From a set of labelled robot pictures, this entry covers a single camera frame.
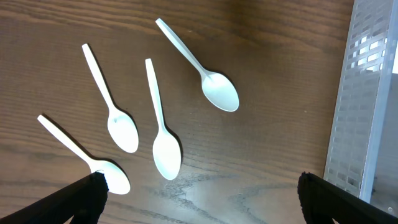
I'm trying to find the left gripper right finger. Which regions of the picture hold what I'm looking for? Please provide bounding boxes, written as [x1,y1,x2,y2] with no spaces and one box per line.
[297,172,397,224]

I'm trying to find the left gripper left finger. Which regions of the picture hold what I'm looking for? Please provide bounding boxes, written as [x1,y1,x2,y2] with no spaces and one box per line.
[1,172,109,224]

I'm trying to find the white plastic spoon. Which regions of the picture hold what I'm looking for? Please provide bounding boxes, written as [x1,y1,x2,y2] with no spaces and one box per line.
[145,58,182,180]
[37,115,131,195]
[81,44,139,153]
[155,18,239,112]

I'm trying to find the white perforated plastic basket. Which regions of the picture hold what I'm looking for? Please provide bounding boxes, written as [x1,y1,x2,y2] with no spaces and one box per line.
[323,0,397,216]

